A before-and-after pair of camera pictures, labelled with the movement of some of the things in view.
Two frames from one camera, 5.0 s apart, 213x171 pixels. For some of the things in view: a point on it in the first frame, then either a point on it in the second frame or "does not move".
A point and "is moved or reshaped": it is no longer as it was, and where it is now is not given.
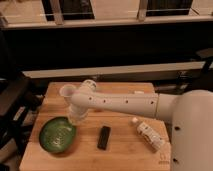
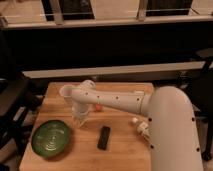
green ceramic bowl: x=57 y=134 is moved or reshaped
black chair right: x=198 y=80 does not move
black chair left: x=20 y=99 does not move
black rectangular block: x=104 y=137 does not move
